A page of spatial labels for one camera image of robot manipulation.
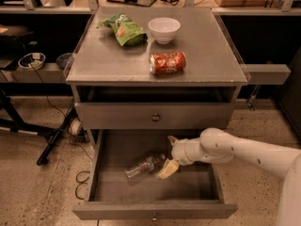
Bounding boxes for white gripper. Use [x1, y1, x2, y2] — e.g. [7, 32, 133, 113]
[156, 136, 204, 180]

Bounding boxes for clear plastic water bottle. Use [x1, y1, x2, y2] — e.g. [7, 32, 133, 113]
[124, 153, 166, 182]

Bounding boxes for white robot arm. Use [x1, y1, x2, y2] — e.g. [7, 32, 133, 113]
[157, 128, 301, 226]

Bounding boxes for open middle drawer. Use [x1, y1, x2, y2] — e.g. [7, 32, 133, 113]
[72, 130, 238, 220]

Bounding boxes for grey drawer cabinet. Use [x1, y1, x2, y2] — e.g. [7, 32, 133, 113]
[67, 8, 249, 141]

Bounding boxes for closed top drawer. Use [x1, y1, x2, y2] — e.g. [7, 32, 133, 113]
[75, 103, 234, 129]

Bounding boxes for orange soda can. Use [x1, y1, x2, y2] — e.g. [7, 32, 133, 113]
[150, 52, 186, 75]

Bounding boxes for green chip bag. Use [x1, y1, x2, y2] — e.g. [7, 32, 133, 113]
[97, 13, 148, 46]

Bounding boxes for dark round dish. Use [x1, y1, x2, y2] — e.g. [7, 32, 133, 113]
[55, 53, 73, 69]

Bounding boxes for black stand legs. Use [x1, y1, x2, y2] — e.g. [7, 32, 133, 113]
[0, 90, 76, 166]

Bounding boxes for black floor cable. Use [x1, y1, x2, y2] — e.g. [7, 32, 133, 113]
[74, 170, 92, 201]

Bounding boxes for white bowl with cables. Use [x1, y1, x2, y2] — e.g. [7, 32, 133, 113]
[18, 53, 46, 70]

